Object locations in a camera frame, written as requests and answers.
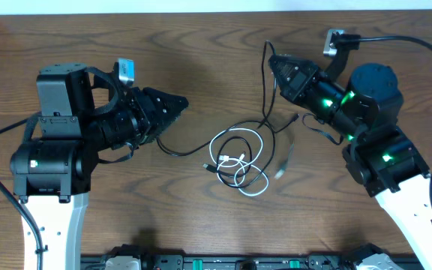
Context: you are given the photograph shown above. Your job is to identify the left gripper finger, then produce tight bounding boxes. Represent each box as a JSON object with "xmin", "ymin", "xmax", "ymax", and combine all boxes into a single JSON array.
[
  {"xmin": 148, "ymin": 113, "xmax": 181, "ymax": 143},
  {"xmin": 142, "ymin": 87, "xmax": 189, "ymax": 125}
]

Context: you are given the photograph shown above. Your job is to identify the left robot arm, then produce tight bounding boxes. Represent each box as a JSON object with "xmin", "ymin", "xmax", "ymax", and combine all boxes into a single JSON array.
[{"xmin": 10, "ymin": 58, "xmax": 188, "ymax": 269}]

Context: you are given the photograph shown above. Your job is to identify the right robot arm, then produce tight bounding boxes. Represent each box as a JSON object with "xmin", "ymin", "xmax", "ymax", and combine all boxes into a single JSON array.
[{"xmin": 268, "ymin": 55, "xmax": 432, "ymax": 269}]

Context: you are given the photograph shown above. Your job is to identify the white usb cable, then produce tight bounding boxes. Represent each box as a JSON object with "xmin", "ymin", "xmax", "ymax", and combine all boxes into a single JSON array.
[{"xmin": 208, "ymin": 127, "xmax": 270, "ymax": 198}]

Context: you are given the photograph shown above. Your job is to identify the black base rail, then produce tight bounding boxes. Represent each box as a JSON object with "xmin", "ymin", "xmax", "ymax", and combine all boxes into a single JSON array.
[{"xmin": 80, "ymin": 244, "xmax": 423, "ymax": 270}]

